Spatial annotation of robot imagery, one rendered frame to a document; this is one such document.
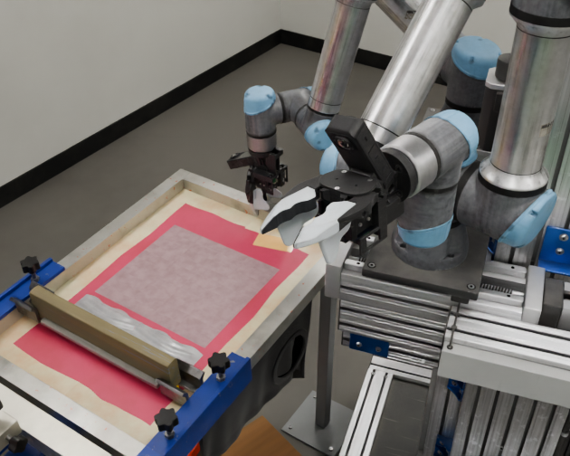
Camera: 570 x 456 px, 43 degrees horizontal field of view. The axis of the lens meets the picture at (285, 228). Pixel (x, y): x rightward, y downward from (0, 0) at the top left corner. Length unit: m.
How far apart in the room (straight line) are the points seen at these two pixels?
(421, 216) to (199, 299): 0.82
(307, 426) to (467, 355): 1.40
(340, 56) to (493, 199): 0.52
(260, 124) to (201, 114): 2.93
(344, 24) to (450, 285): 0.59
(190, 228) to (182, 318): 0.33
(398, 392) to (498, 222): 1.39
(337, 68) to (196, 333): 0.67
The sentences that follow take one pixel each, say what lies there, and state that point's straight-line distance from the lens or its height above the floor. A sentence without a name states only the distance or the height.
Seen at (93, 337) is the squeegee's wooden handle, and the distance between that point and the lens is 1.60.
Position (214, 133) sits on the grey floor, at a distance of 4.43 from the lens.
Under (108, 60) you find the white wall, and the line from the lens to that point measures 4.27.
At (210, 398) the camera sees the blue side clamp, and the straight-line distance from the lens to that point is 1.46.
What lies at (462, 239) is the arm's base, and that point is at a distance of 1.42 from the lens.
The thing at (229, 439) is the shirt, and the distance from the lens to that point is 1.85.
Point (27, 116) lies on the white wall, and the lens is 3.97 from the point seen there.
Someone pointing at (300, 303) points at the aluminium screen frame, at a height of 1.03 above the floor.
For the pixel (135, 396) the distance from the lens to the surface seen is 1.56.
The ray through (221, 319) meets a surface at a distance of 1.67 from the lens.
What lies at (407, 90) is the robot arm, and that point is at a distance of 1.10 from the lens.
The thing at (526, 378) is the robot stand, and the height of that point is 1.15.
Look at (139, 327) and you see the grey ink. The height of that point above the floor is 0.99.
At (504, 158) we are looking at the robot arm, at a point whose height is 1.54.
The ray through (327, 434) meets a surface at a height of 0.01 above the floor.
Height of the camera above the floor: 2.15
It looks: 37 degrees down
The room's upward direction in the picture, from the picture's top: straight up
